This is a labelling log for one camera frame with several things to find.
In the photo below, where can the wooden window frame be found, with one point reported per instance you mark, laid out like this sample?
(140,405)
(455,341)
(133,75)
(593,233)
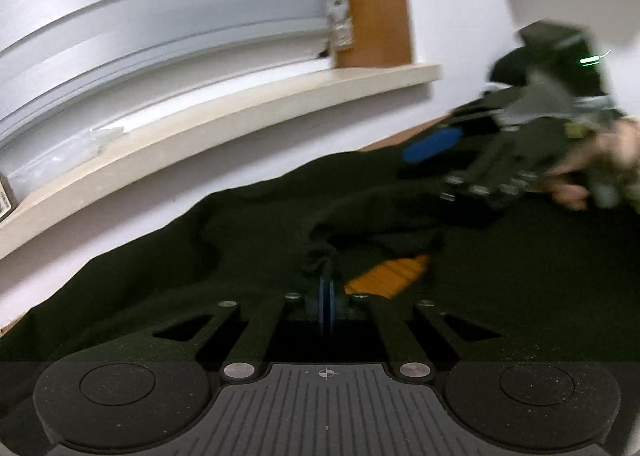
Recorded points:
(375,1)

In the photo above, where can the person's right hand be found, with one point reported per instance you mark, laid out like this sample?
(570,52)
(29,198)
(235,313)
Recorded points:
(572,191)

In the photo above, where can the clear plastic bag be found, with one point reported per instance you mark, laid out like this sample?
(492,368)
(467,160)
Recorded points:
(75,151)

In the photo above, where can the grey window blind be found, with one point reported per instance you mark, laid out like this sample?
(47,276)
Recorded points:
(150,11)

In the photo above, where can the beige window sill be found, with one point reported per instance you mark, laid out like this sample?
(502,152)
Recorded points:
(250,101)

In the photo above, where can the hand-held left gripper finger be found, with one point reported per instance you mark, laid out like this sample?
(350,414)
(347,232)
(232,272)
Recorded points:
(331,311)
(322,311)

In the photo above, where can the black knit sweater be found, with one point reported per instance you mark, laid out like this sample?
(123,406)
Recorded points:
(250,236)

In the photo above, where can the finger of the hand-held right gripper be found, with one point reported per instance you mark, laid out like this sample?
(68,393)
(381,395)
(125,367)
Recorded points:
(505,166)
(432,146)

